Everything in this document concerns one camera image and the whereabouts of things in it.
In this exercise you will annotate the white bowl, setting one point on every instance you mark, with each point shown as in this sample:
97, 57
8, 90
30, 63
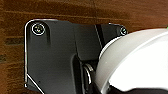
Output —
140, 56

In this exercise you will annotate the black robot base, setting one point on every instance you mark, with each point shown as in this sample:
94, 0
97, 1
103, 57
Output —
56, 56

